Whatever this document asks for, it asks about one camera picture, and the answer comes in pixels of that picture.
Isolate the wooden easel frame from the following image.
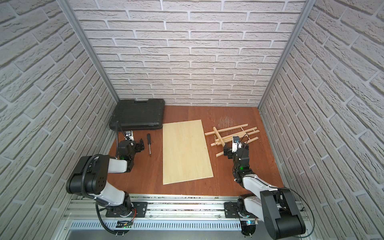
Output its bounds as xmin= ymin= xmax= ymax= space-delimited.
xmin=204 ymin=124 xmax=260 ymax=158

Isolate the light plywood board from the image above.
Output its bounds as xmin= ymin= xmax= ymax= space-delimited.
xmin=163 ymin=120 xmax=214 ymax=185

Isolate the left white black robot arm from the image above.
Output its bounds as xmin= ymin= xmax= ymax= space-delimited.
xmin=66 ymin=139 xmax=148 ymax=219

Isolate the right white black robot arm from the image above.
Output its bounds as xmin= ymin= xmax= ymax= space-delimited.
xmin=224 ymin=147 xmax=306 ymax=240

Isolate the black plastic tool case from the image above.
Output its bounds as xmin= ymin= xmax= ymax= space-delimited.
xmin=109 ymin=99 xmax=165 ymax=131

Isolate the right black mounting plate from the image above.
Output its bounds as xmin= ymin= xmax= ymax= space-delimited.
xmin=224 ymin=202 xmax=256 ymax=219

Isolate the black mounting plate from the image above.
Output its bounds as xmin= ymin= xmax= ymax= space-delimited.
xmin=106 ymin=202 xmax=148 ymax=218
xmin=224 ymin=202 xmax=256 ymax=219

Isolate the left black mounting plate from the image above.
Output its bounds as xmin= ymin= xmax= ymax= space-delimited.
xmin=106 ymin=202 xmax=148 ymax=218

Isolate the black handled screwdriver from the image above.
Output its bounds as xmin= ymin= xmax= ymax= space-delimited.
xmin=147 ymin=134 xmax=152 ymax=157

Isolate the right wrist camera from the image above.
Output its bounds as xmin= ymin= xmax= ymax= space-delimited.
xmin=232 ymin=136 xmax=241 ymax=153

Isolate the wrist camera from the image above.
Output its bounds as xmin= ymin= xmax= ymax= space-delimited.
xmin=232 ymin=136 xmax=241 ymax=153
xmin=124 ymin=131 xmax=134 ymax=141

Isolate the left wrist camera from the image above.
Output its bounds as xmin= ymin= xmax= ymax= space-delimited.
xmin=124 ymin=131 xmax=134 ymax=141

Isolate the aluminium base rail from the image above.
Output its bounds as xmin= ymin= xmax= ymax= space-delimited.
xmin=59 ymin=193 xmax=310 ymax=232

